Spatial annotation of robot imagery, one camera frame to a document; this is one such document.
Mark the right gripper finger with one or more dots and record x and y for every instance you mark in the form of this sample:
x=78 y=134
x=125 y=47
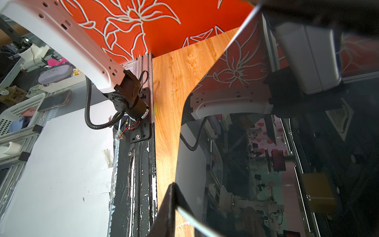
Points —
x=165 y=213

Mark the phone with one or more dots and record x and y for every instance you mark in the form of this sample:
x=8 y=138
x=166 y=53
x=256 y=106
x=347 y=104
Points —
x=280 y=138

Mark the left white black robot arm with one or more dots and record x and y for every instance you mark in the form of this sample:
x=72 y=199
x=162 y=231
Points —
x=48 y=21

